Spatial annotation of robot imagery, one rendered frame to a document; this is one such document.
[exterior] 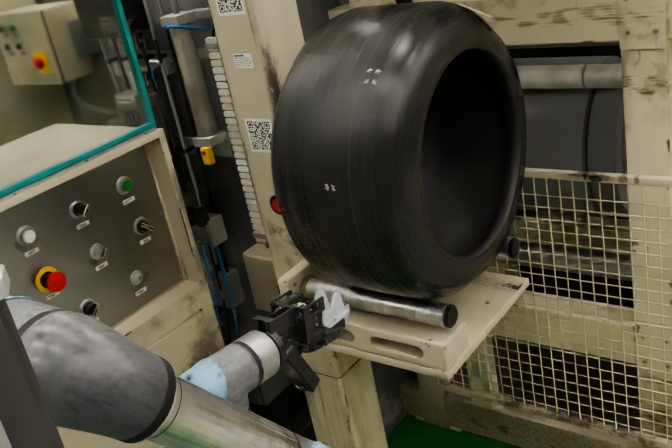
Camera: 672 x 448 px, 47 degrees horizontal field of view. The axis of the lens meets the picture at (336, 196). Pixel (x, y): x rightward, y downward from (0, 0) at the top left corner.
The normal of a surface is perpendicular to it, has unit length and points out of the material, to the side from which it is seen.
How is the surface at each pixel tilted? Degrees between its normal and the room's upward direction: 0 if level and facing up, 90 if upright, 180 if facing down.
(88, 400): 83
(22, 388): 90
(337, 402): 90
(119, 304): 90
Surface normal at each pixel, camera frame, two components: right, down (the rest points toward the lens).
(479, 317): -0.18, -0.91
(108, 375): 0.52, -0.29
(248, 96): -0.59, 0.40
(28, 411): 0.88, 0.00
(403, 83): 0.14, -0.25
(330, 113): -0.58, -0.19
